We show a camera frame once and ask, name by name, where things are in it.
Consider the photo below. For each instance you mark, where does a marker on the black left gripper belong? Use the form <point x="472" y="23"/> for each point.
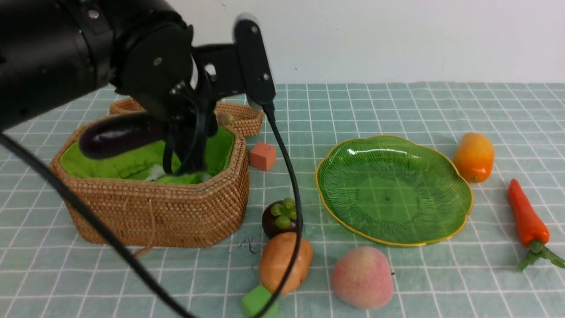
<point x="157" y="66"/>

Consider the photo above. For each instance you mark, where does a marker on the purple eggplant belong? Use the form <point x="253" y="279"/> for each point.
<point x="117" y="135"/>

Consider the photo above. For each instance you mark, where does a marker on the dark purple mangosteen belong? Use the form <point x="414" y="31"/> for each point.
<point x="281" y="217"/>

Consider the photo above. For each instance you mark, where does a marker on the brown potato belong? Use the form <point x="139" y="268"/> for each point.
<point x="275" y="260"/>

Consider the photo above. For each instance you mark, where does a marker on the pink peach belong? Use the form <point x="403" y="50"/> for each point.
<point x="362" y="278"/>

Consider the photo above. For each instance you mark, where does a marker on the orange yellow mango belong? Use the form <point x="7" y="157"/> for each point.
<point x="474" y="158"/>

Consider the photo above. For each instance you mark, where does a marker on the orange carrot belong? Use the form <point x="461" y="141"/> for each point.
<point x="532" y="232"/>

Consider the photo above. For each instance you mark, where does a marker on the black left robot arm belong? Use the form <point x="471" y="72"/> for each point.
<point x="56" y="51"/>

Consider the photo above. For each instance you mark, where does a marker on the woven wicker basket lid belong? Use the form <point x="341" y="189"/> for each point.
<point x="246" y="120"/>

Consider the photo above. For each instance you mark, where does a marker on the orange foam cube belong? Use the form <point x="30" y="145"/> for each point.
<point x="262" y="156"/>

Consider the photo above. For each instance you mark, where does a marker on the woven wicker basket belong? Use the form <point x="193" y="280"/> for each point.
<point x="185" y="211"/>

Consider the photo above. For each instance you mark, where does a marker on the green foam cube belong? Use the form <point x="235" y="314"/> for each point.
<point x="254" y="302"/>

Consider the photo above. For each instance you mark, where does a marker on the green checkered tablecloth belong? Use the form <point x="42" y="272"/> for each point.
<point x="49" y="271"/>

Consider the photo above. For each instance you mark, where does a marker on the green leaf glass plate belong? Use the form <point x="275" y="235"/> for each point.
<point x="394" y="192"/>

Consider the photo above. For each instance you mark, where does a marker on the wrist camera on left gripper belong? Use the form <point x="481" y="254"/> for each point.
<point x="254" y="64"/>

